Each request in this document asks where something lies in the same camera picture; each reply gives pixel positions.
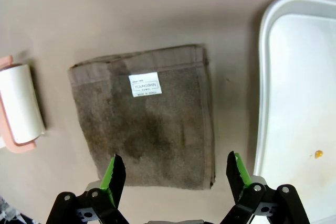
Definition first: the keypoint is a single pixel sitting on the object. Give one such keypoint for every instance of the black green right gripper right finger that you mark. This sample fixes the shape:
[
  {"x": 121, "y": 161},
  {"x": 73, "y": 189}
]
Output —
[{"x": 236, "y": 179}]

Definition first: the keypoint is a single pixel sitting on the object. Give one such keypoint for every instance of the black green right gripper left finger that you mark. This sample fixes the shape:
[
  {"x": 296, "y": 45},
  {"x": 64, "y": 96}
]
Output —
[{"x": 115, "y": 182}]

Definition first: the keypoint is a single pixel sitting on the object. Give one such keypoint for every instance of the brown towel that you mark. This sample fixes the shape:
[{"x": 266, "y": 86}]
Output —
[{"x": 157, "y": 129}]

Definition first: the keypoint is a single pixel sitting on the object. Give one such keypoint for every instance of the orange food crumb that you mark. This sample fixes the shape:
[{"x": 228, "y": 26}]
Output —
[{"x": 318, "y": 154}]

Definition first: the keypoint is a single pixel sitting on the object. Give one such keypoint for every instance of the metal baking tray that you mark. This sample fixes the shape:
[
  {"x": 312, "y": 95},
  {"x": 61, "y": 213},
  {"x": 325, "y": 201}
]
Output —
[{"x": 296, "y": 90}]

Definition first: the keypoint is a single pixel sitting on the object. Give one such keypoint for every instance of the pink white lint roller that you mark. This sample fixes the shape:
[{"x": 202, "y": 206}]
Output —
[{"x": 18, "y": 100}]

